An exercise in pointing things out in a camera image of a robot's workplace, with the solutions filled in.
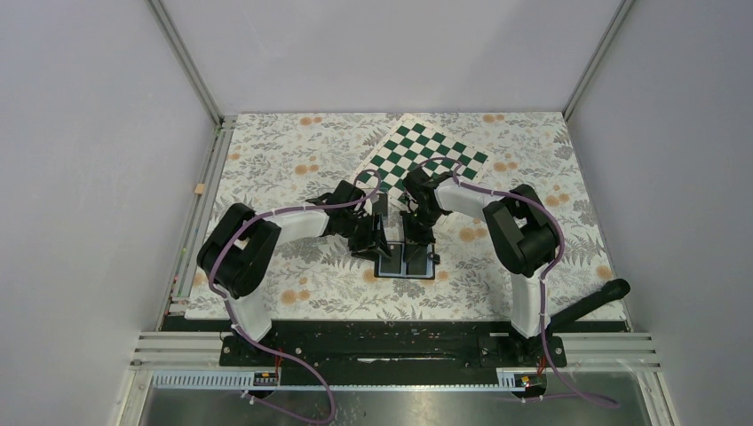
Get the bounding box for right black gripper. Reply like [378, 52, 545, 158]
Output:
[400, 207, 443, 264]

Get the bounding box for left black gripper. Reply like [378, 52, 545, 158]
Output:
[340, 211, 392, 262]

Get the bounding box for black leather card holder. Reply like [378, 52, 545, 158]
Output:
[374, 241, 440, 280]

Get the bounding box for clear acrylic card stand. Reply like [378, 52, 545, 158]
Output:
[371, 192, 389, 220]

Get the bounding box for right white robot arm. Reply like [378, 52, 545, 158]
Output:
[401, 168, 564, 366]

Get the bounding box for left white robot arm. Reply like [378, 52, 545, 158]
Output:
[196, 180, 392, 365]

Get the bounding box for green white checkerboard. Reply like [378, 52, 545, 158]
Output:
[353, 114, 493, 208]

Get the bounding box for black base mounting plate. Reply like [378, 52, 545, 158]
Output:
[218, 319, 629, 388]

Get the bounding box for grey slotted cable duct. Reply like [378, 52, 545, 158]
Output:
[151, 368, 547, 392]

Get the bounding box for black cylindrical handle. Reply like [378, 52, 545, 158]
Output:
[547, 279, 630, 334]

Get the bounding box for aluminium frame rails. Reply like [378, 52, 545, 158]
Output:
[113, 1, 679, 425]

